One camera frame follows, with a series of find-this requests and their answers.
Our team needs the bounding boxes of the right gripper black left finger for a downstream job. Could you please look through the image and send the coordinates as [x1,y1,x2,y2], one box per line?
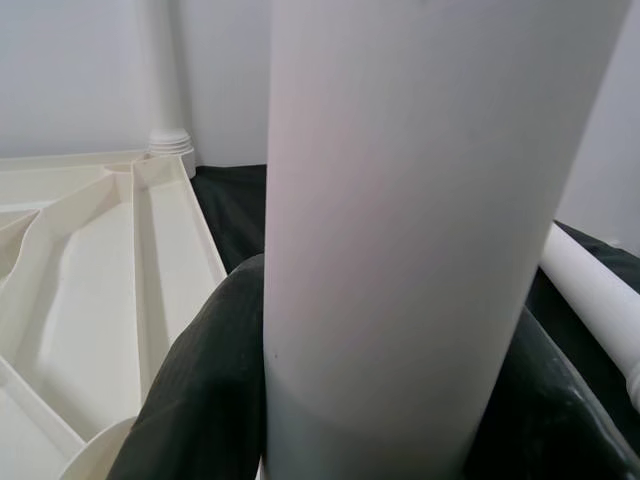
[107,252,269,480]

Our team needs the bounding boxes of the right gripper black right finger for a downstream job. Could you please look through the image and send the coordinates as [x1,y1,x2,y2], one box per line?
[462,304,640,480]

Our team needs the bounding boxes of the black table cloth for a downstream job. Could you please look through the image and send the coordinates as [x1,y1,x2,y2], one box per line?
[192,162,640,381]

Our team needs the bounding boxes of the white plastic table leg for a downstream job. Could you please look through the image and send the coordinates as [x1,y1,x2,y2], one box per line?
[147,0,197,179]
[538,221,640,416]
[259,0,631,480]

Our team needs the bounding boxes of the white plastic table top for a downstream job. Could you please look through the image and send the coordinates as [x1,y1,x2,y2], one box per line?
[0,149,266,480]

